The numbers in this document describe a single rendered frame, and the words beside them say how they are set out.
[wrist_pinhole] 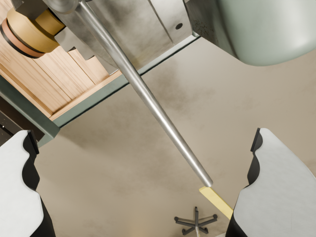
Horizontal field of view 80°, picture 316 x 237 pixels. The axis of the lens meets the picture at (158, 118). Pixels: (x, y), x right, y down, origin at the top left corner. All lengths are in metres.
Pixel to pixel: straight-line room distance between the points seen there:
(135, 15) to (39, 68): 0.49
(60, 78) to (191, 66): 1.08
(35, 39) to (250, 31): 0.33
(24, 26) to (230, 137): 1.80
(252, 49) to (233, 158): 1.93
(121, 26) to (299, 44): 0.20
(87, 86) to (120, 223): 2.42
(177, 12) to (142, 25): 0.05
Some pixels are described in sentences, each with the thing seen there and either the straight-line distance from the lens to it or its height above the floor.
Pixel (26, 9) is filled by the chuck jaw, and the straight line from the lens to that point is 0.38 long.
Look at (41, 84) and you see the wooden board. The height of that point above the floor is 0.89.
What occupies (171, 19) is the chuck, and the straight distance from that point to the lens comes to 0.27.
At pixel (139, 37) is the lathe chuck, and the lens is 0.26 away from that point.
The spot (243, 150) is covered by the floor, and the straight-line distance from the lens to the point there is 2.13.
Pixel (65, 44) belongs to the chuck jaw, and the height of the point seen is 1.10.
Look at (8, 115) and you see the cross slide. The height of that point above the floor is 0.97.
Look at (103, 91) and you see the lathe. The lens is 1.03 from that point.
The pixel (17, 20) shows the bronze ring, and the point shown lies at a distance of 0.40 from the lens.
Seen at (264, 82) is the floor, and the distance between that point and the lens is 1.80.
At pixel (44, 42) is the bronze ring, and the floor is 1.11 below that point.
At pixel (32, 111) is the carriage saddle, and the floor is 0.90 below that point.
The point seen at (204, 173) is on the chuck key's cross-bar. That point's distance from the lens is 0.24.
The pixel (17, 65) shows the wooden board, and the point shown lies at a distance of 0.72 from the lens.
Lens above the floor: 1.46
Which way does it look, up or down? 59 degrees down
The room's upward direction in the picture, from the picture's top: 177 degrees clockwise
